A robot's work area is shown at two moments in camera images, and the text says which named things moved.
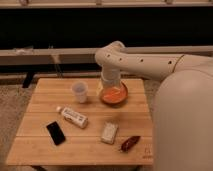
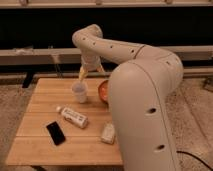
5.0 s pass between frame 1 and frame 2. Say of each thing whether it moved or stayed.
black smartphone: stayed
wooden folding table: stayed
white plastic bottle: stayed
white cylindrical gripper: moved
